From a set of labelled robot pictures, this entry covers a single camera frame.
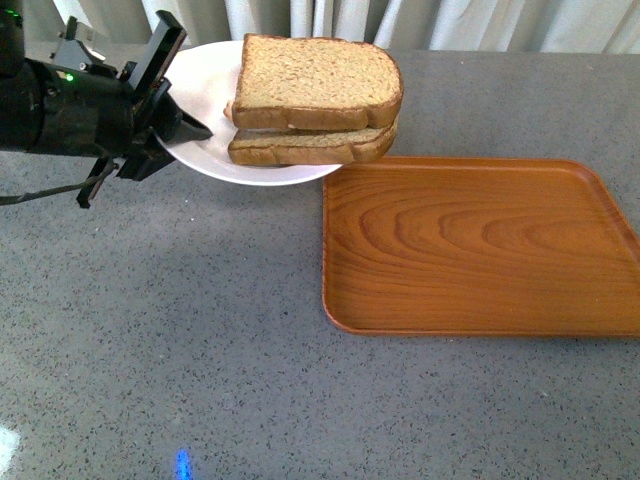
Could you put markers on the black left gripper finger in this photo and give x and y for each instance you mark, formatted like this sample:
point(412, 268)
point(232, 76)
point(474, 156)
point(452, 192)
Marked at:
point(174, 126)
point(161, 49)

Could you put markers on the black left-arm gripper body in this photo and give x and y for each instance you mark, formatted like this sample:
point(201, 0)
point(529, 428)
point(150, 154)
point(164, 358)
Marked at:
point(96, 110)

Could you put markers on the white round plate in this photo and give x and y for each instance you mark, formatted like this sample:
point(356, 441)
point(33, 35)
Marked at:
point(203, 79)

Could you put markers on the bread slice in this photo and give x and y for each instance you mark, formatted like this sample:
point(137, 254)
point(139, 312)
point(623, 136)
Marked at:
point(298, 147)
point(318, 84)

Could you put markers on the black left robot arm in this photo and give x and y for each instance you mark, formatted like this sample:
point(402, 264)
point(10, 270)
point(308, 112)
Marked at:
point(24, 92)

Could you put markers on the fried egg toy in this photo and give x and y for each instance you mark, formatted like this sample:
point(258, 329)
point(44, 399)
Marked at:
point(228, 110)

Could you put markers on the grey curtain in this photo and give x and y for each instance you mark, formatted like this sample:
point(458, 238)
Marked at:
point(568, 26)

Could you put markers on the brown wooden tray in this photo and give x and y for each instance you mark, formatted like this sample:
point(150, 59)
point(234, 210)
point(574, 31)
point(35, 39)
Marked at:
point(467, 246)

